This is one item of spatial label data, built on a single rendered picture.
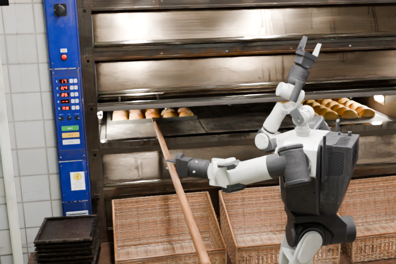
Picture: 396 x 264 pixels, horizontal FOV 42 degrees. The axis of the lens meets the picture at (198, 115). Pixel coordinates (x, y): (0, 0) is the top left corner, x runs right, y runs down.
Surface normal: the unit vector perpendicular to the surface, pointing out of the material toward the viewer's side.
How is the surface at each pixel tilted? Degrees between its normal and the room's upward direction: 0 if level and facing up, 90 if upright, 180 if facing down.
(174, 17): 70
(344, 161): 90
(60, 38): 90
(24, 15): 90
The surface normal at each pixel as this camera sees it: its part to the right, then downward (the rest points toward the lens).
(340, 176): -0.43, 0.22
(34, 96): 0.16, 0.22
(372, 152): 0.14, -0.12
